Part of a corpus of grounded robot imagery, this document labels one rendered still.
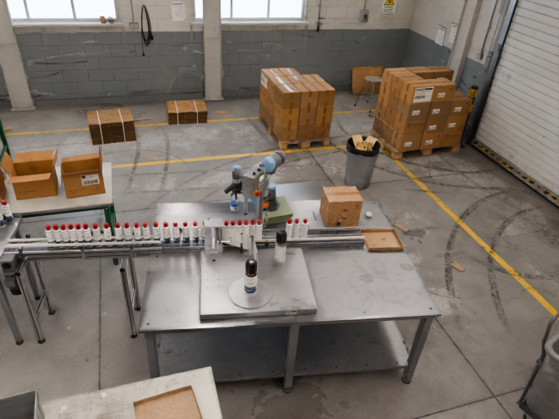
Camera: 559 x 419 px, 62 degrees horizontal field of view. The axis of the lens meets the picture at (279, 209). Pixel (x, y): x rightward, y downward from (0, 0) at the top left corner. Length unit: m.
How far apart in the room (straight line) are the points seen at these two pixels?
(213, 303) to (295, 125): 4.28
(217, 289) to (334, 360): 1.13
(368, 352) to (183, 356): 1.47
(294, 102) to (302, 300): 4.11
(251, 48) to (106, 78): 2.58
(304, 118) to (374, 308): 4.18
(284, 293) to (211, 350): 0.85
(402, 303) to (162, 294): 1.73
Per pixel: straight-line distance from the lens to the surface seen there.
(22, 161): 4.96
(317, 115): 7.15
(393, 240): 4.11
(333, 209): 3.99
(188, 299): 3.40
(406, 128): 7.11
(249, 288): 3.27
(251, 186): 3.51
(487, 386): 4.42
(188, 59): 8.75
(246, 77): 9.05
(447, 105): 7.36
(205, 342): 3.93
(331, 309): 3.38
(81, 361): 4.28
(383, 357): 3.98
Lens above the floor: 3.23
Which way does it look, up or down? 34 degrees down
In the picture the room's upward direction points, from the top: 4 degrees clockwise
